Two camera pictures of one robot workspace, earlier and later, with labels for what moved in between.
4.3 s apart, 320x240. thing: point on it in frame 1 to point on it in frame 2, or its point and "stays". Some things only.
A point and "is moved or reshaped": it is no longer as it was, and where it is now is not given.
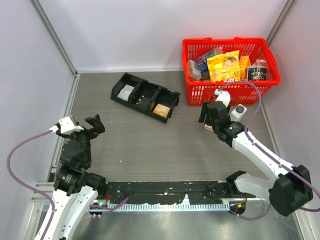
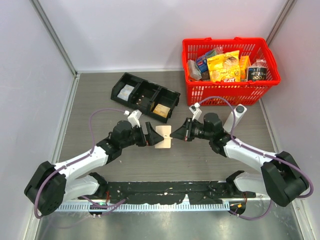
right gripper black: [205, 110] to [185, 132]
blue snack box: [202, 63] stays
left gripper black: [98, 126] to [153, 137]
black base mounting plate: [170, 192] stays
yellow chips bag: [225, 67] stays
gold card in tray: [161, 110] stays
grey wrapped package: [195, 73] stays
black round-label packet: [256, 73] stays
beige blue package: [209, 127] is moved or reshaped
